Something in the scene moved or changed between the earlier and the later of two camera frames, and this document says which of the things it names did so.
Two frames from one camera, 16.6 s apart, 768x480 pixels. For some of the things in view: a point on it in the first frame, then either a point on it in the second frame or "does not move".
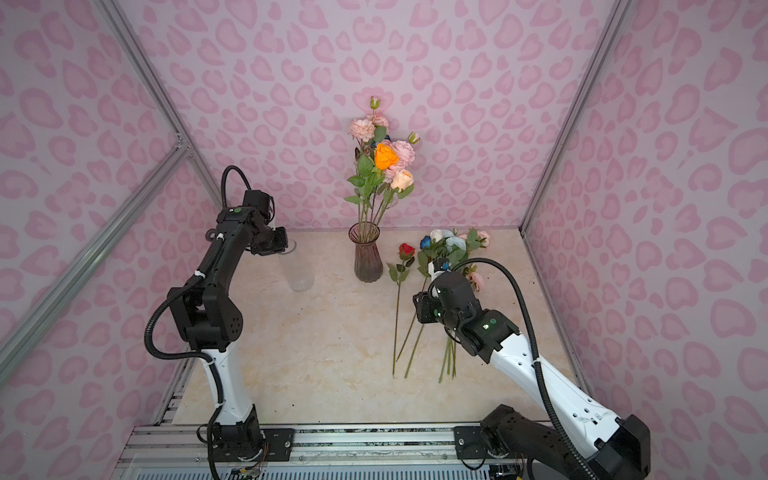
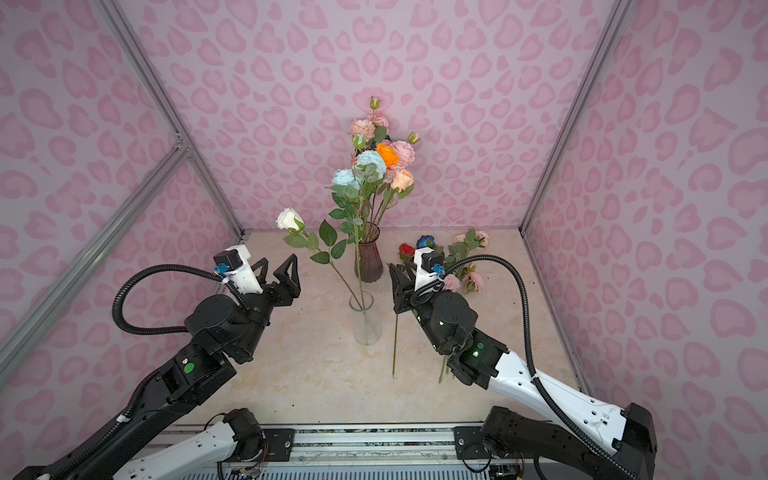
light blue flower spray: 450,239 → 350,191
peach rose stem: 402,185 does not move
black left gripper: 279,247 → 289,288
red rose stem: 407,253 does not move
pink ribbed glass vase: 368,264 does not move
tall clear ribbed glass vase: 299,273 → 367,324
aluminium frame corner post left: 119,23 does not move
